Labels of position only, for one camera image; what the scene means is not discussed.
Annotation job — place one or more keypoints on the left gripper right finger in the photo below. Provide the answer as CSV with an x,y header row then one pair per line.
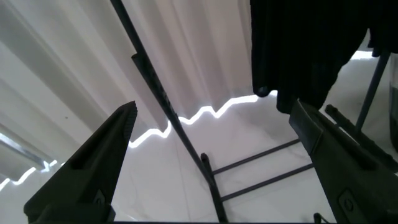
x,y
357,186

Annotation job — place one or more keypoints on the black clothes rack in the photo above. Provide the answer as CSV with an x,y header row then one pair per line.
x,y
161,93

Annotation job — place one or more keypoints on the black garment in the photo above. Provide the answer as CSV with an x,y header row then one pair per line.
x,y
295,46

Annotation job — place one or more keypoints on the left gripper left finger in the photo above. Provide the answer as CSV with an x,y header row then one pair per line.
x,y
87,186

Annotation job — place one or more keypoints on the white curtain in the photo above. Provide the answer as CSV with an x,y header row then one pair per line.
x,y
77,62

